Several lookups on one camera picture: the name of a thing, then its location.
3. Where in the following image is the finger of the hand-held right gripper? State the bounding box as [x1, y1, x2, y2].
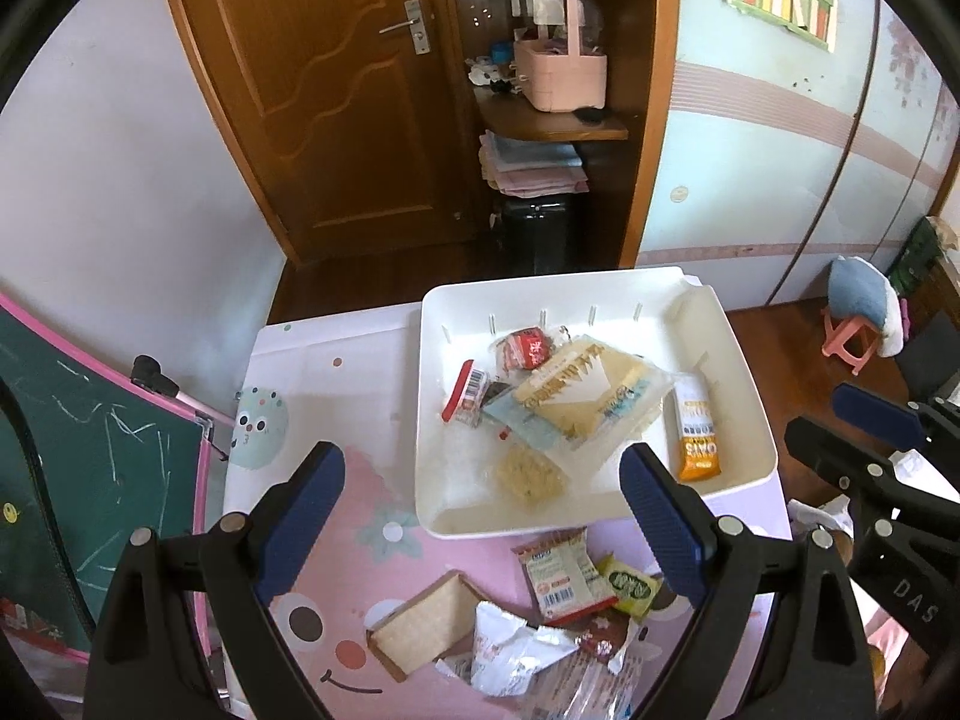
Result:
[834, 382, 960, 458]
[784, 415, 912, 533]

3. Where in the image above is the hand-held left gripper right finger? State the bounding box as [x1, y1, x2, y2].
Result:
[617, 442, 878, 720]

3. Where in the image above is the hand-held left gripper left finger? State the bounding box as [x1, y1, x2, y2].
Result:
[82, 441, 347, 720]

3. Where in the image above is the green and yellow packet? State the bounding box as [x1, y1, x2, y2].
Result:
[596, 553, 665, 622]

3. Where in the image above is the orange and white snack bar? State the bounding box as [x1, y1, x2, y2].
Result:
[671, 373, 725, 482]

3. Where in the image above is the white plastic bin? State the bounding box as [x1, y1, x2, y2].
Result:
[415, 266, 779, 541]

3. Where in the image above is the red-trimmed snack packet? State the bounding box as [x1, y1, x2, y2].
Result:
[511, 529, 620, 627]

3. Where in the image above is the small dark brown packet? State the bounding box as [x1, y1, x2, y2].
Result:
[574, 607, 638, 665]

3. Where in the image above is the yellow noodle snack packet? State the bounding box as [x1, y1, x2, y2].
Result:
[484, 441, 571, 509]

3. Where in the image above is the large yellow cake packet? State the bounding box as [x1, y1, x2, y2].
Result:
[480, 334, 672, 451]

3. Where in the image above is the beige cracker packet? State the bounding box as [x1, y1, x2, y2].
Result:
[366, 570, 481, 680]

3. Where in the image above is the clear printed snack packet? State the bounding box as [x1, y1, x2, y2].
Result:
[517, 649, 646, 720]

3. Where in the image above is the white snack bag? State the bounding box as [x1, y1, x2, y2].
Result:
[435, 600, 601, 698]

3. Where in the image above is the dark snack packet red label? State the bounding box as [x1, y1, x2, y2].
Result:
[442, 360, 496, 428]

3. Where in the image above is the pink plastic stool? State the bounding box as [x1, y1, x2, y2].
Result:
[821, 307, 882, 376]

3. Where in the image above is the dark wooden cabinet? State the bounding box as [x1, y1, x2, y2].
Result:
[896, 217, 960, 406]

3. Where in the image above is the small pink stool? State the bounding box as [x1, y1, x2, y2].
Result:
[829, 255, 905, 357]

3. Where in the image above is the cartoon printed tablecloth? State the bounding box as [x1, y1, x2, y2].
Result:
[217, 304, 796, 720]

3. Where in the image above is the pale blue floral wardrobe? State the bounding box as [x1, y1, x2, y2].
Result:
[634, 0, 960, 312]

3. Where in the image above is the black suitcase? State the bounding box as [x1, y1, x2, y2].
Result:
[491, 193, 578, 275]

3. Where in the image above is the stack of folded cloths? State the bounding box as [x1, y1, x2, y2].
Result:
[478, 130, 590, 197]

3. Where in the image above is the wooden corner shelf unit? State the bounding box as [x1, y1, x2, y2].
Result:
[442, 0, 680, 271]

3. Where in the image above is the brown wooden door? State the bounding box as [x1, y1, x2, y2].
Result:
[154, 0, 496, 267]

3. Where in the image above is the green chalkboard with pink frame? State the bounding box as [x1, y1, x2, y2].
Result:
[0, 292, 233, 661]

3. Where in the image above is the pink handled basket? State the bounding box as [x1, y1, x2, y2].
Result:
[512, 0, 608, 112]

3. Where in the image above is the silver door handle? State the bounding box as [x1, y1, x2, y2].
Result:
[379, 0, 432, 55]

